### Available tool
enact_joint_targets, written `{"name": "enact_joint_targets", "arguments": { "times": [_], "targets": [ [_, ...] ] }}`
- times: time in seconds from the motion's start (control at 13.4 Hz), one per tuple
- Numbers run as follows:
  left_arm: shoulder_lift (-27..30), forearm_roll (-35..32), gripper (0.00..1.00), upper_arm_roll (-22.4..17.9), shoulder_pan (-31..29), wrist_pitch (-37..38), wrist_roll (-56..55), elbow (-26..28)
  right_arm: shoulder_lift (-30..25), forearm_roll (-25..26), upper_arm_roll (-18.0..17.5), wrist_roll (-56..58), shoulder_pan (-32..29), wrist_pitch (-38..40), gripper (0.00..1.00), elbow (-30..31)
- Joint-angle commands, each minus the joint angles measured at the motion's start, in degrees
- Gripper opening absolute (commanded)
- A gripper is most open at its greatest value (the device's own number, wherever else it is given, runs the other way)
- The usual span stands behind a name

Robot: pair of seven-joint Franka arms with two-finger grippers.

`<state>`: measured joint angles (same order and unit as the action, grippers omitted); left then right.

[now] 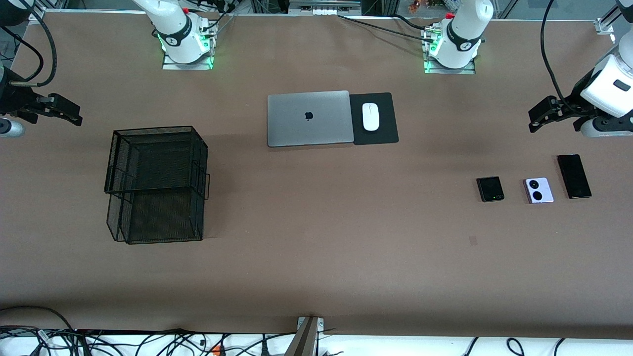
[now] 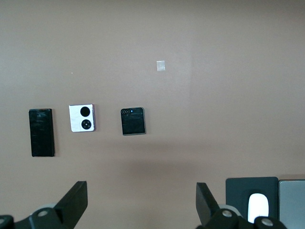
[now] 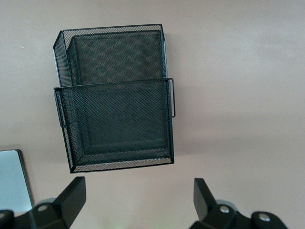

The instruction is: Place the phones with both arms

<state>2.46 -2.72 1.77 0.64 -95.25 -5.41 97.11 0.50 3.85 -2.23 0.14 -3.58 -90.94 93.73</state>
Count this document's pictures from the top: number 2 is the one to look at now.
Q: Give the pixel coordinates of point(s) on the white computer mouse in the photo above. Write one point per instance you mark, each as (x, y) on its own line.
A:
(258, 205)

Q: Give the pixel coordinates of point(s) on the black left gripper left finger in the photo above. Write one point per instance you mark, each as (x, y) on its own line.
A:
(71, 205)

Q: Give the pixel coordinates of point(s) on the clear tape patch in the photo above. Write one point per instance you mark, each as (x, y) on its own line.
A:
(160, 66)

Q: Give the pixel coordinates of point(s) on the grey closed laptop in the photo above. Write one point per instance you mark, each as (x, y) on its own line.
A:
(291, 202)

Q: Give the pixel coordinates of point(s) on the white flip phone black circles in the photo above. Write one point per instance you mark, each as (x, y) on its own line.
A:
(75, 119)

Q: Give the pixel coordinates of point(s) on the black square flip phone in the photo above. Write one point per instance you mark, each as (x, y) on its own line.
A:
(133, 124)

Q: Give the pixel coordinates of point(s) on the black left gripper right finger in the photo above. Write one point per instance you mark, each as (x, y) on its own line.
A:
(207, 207)

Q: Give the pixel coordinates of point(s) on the long black slab phone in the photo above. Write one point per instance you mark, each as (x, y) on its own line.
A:
(41, 133)

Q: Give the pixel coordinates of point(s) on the black mouse pad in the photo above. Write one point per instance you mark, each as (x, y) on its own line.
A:
(234, 193)

